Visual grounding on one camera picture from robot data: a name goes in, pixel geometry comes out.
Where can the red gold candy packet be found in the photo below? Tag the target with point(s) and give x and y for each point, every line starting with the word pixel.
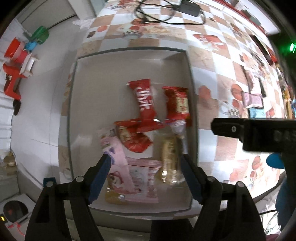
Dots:
pixel 177 105

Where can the grey storage tray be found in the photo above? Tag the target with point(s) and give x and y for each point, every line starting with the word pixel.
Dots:
pixel 137 106

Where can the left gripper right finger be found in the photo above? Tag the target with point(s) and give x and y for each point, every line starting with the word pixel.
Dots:
pixel 195 178

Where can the red square snack packet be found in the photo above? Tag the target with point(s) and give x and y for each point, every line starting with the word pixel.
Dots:
pixel 130 138

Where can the yellow pastry in clear wrapper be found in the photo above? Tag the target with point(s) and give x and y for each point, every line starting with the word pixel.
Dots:
pixel 167 151

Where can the dark bar in clear wrapper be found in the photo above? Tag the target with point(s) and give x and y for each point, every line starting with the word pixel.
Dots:
pixel 263 93

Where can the mauve wafer snack packet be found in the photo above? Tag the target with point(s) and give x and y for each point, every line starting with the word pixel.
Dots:
pixel 251 100

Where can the pink cranberry cookie packet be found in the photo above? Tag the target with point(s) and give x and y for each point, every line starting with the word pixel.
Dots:
pixel 249 79

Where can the black power adapter with cable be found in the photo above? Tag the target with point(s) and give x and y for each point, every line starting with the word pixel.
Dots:
pixel 185 7

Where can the pink flat snack packet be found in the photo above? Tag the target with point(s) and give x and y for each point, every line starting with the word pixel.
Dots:
pixel 133 182

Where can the pink cartoon snack packet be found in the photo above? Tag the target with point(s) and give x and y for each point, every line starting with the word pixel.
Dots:
pixel 119 178

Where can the blue wafer snack packet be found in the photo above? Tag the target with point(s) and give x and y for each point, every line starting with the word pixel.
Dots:
pixel 257 113

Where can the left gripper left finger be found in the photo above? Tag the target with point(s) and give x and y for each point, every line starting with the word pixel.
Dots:
pixel 95 177

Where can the red wafer snack packet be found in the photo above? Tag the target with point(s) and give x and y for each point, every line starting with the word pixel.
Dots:
pixel 148 115

